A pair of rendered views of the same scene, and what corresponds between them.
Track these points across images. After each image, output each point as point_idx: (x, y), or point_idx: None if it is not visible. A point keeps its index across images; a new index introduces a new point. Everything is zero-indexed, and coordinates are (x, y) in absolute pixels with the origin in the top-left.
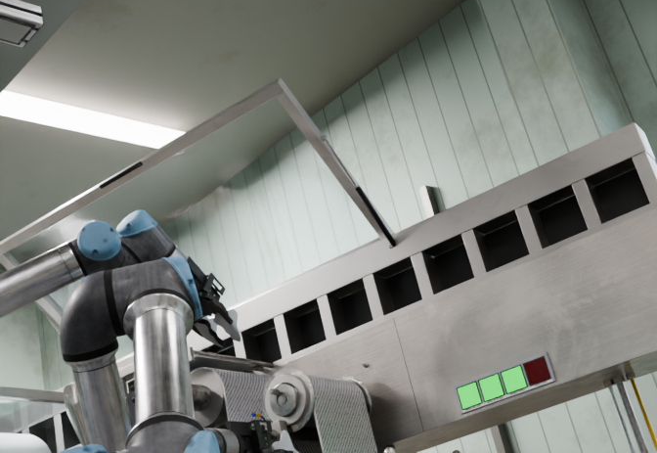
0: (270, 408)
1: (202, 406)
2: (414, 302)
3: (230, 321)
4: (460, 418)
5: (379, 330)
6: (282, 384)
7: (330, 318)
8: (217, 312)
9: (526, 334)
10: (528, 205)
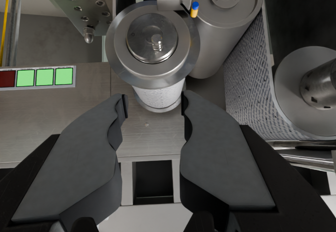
0: (181, 33)
1: (315, 67)
2: None
3: (42, 146)
4: (78, 63)
5: (126, 150)
6: (147, 58)
7: (174, 177)
8: (16, 225)
9: (4, 107)
10: None
